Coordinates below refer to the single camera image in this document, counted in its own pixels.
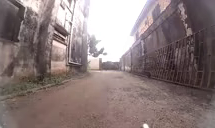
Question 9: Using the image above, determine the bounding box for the stained building with orange wall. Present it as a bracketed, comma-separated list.
[129, 0, 215, 51]

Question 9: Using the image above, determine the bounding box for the tree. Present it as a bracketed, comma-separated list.
[87, 34, 108, 58]

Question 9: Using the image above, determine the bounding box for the reddish dirt road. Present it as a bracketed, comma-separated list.
[0, 69, 215, 128]

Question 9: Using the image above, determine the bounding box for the pale wall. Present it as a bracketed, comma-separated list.
[87, 55, 101, 71]

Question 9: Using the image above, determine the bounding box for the metal railing fence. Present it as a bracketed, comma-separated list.
[120, 25, 215, 91]

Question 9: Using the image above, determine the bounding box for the concrete kerb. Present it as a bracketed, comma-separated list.
[0, 73, 89, 103]

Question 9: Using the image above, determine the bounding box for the weathered grey building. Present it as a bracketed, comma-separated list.
[0, 0, 91, 87]

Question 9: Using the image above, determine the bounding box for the grass strip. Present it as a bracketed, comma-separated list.
[0, 72, 83, 97]

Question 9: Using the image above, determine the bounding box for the dark gate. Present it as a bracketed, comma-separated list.
[98, 58, 121, 71]

